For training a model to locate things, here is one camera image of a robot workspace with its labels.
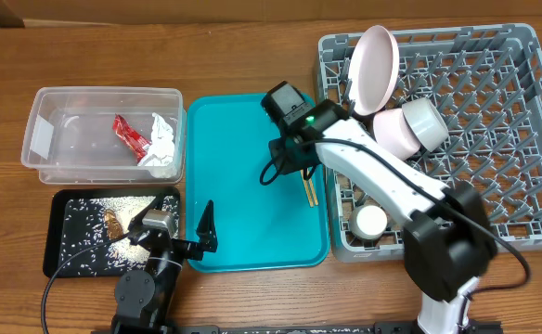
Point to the pink bowl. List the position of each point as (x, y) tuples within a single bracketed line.
[(392, 133)]

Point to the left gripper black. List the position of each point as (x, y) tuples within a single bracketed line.
[(207, 237)]

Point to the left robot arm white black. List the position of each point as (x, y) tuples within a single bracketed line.
[(144, 295)]

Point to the clear plastic bin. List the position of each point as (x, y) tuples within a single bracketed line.
[(69, 138)]

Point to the red snack wrapper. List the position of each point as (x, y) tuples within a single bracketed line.
[(134, 140)]

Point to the grey dishwasher rack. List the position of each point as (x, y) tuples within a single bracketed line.
[(487, 83)]

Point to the white cup in rack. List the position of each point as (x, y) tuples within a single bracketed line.
[(368, 222)]

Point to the wooden chopstick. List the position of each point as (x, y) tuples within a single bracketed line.
[(307, 188), (312, 191)]

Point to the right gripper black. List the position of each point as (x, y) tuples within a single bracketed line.
[(288, 159)]

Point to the teal plastic tray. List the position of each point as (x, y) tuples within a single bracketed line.
[(257, 227)]

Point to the grey bowl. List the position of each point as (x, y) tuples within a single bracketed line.
[(426, 123)]

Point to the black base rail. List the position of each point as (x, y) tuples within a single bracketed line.
[(401, 327)]

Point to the brown food piece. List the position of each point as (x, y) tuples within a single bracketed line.
[(114, 227)]

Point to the large white pink plate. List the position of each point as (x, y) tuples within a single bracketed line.
[(373, 70)]

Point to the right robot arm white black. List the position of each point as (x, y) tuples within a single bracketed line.
[(447, 238)]

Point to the black tray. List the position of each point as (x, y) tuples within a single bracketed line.
[(171, 203)]

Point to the white tissue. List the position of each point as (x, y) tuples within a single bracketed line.
[(160, 153)]

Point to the white rice pile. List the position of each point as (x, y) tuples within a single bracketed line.
[(84, 242)]

